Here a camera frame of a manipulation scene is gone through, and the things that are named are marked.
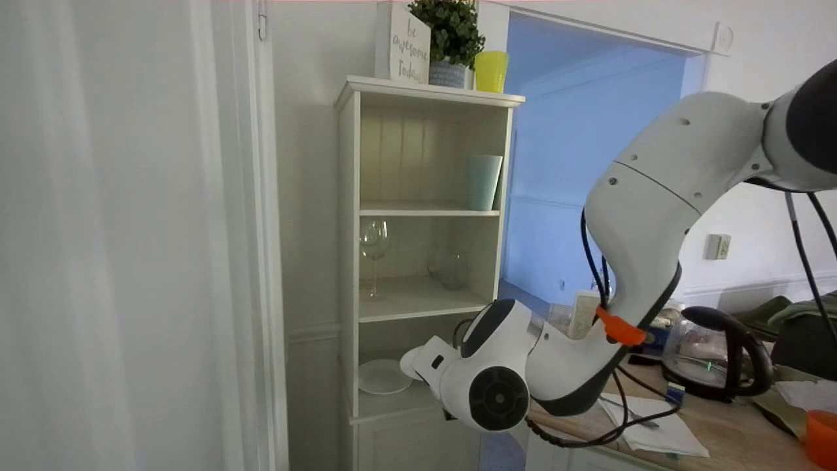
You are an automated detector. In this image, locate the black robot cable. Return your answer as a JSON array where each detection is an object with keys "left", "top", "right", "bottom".
[{"left": 520, "top": 185, "right": 837, "bottom": 451}]

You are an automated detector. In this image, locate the blue and white box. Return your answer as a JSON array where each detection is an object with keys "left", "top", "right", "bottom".
[{"left": 649, "top": 310, "right": 692, "bottom": 355}]

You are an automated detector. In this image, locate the white paper napkin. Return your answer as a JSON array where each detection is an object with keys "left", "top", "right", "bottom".
[{"left": 600, "top": 392, "right": 712, "bottom": 460}]

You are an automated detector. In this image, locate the white plate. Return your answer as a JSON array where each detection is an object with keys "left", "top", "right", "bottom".
[{"left": 355, "top": 359, "right": 414, "bottom": 400}]

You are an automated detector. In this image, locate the green potted plant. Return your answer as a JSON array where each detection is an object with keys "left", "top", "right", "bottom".
[{"left": 405, "top": 0, "right": 486, "bottom": 92}]

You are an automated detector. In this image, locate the white wall switch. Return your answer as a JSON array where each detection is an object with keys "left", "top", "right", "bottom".
[{"left": 703, "top": 232, "right": 733, "bottom": 262}]

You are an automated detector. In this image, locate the pale teal cup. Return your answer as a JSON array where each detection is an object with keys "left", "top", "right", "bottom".
[{"left": 464, "top": 151, "right": 504, "bottom": 214}]

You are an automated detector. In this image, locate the black appliance housing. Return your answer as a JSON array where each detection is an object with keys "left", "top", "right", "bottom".
[{"left": 768, "top": 311, "right": 837, "bottom": 381}]

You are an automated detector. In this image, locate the clear wine glass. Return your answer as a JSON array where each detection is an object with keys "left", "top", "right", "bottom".
[{"left": 358, "top": 218, "right": 392, "bottom": 304}]

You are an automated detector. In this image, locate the cream wooden shelf cabinet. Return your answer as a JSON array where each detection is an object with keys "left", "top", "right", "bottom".
[{"left": 331, "top": 74, "right": 526, "bottom": 471}]

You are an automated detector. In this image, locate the orange plastic cup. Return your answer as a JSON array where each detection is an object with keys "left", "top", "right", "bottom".
[{"left": 802, "top": 409, "right": 837, "bottom": 471}]

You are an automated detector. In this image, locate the beige patterned box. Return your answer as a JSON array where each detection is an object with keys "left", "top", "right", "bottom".
[{"left": 569, "top": 290, "right": 603, "bottom": 340}]

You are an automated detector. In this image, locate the black glass electric kettle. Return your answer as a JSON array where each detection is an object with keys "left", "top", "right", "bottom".
[{"left": 658, "top": 304, "right": 775, "bottom": 404}]

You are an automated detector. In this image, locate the green checked cloth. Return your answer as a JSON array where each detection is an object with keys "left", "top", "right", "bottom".
[{"left": 734, "top": 290, "right": 837, "bottom": 347}]

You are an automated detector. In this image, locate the yellow plastic cup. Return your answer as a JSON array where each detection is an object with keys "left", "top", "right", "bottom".
[{"left": 471, "top": 49, "right": 509, "bottom": 94}]

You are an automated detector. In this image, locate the white lettered sign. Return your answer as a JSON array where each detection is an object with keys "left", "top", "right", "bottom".
[{"left": 375, "top": 3, "right": 432, "bottom": 86}]

